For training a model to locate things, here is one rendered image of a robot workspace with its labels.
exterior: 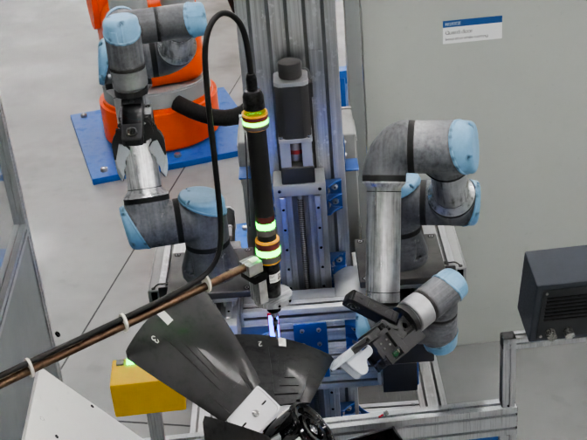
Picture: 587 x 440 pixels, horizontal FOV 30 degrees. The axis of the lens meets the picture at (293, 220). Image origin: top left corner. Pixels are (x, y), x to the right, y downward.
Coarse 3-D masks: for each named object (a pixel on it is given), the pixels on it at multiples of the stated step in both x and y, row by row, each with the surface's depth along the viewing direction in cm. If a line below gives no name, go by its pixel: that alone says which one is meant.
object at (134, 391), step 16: (112, 368) 247; (128, 368) 247; (112, 384) 242; (128, 384) 242; (144, 384) 242; (160, 384) 242; (128, 400) 244; (144, 400) 244; (160, 400) 244; (176, 400) 245
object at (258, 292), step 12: (240, 264) 191; (252, 264) 190; (252, 276) 190; (264, 276) 191; (252, 288) 194; (264, 288) 193; (288, 288) 198; (264, 300) 194; (276, 300) 195; (288, 300) 195
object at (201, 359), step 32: (160, 320) 200; (192, 320) 203; (224, 320) 206; (128, 352) 194; (160, 352) 197; (192, 352) 200; (224, 352) 202; (192, 384) 198; (224, 384) 200; (256, 384) 202; (224, 416) 198
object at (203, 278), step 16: (208, 32) 168; (208, 48) 169; (208, 64) 170; (208, 80) 171; (208, 96) 172; (208, 112) 173; (208, 128) 175; (208, 272) 185; (208, 288) 185; (112, 320) 175; (80, 336) 172; (48, 352) 169; (16, 368) 166; (32, 368) 167
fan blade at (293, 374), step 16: (240, 336) 230; (256, 336) 231; (272, 336) 232; (256, 352) 226; (272, 352) 227; (288, 352) 228; (304, 352) 230; (320, 352) 232; (256, 368) 222; (272, 368) 222; (288, 368) 222; (304, 368) 224; (320, 368) 225; (272, 384) 218; (288, 384) 218; (304, 384) 218; (320, 384) 220; (288, 400) 214; (304, 400) 214
